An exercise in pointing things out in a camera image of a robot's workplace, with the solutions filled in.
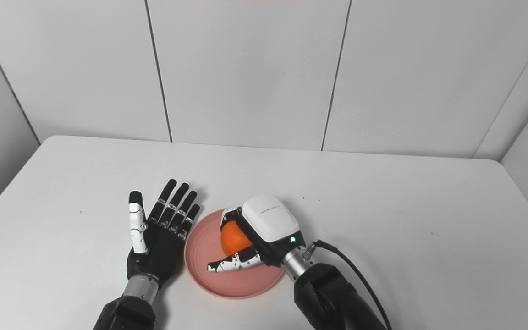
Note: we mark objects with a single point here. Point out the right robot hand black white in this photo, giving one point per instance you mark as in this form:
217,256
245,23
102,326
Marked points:
264,229

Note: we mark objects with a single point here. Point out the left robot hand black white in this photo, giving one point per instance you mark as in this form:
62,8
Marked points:
161,243

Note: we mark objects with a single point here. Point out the orange fruit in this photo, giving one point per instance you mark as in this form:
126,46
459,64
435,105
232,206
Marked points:
234,239

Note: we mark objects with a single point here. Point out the pink round plate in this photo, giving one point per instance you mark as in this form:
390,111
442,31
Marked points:
236,279

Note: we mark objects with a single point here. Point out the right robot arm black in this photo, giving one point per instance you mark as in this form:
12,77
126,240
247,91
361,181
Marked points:
328,298

